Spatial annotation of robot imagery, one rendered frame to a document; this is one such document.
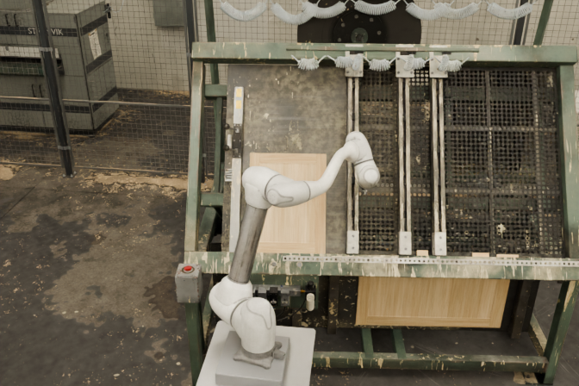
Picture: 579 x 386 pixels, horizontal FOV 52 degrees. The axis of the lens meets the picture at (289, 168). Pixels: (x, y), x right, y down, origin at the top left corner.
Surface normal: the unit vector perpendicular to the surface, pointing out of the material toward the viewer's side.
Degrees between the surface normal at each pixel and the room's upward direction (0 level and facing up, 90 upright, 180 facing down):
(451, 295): 90
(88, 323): 0
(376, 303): 90
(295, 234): 55
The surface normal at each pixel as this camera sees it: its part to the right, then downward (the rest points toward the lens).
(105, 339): 0.00, -0.89
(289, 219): -0.02, -0.15
